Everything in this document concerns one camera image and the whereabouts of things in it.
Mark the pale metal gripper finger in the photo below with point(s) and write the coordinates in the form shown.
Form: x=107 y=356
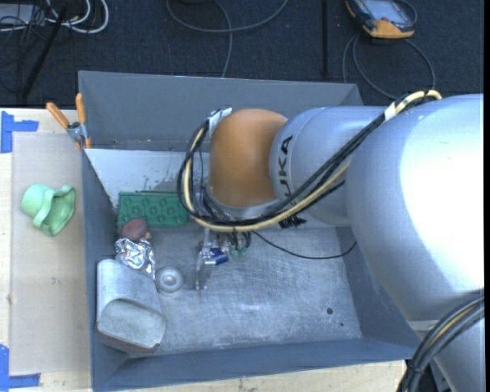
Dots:
x=198 y=276
x=205 y=275

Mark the grey metal bin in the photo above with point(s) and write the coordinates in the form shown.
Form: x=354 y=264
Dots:
x=261 y=300

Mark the crumpled silver foil packet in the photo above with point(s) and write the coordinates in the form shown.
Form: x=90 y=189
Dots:
x=134 y=255

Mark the dark green flat block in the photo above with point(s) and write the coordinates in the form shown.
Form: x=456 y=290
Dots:
x=151 y=209

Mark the brown round toy food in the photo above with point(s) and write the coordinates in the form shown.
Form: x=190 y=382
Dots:
x=134 y=229

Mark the pale cardboard board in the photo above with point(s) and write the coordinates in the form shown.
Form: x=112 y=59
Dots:
x=45 y=284

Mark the light green plastic cup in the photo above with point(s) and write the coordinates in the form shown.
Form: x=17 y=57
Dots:
x=51 y=208

